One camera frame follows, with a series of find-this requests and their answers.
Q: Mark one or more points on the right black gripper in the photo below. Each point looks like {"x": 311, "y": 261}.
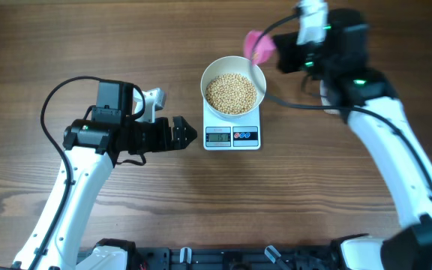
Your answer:
{"x": 288, "y": 50}

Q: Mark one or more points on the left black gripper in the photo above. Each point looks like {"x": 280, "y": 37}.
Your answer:
{"x": 164, "y": 143}

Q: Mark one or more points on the pink measuring scoop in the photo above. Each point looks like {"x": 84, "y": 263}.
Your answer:
{"x": 258, "y": 52}

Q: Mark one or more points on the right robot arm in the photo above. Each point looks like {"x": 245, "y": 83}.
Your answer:
{"x": 331, "y": 46}

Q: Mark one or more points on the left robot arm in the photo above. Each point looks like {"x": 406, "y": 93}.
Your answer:
{"x": 89, "y": 153}

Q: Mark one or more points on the white digital kitchen scale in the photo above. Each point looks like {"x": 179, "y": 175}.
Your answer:
{"x": 231, "y": 134}

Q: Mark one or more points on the soybeans in bowl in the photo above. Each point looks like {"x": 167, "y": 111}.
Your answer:
{"x": 231, "y": 93}

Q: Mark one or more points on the white bowl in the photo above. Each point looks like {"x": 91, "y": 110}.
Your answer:
{"x": 238, "y": 65}

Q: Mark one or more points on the clear plastic container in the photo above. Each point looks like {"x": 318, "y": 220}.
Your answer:
{"x": 323, "y": 91}

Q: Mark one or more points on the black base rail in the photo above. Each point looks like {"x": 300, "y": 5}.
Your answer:
{"x": 299, "y": 258}

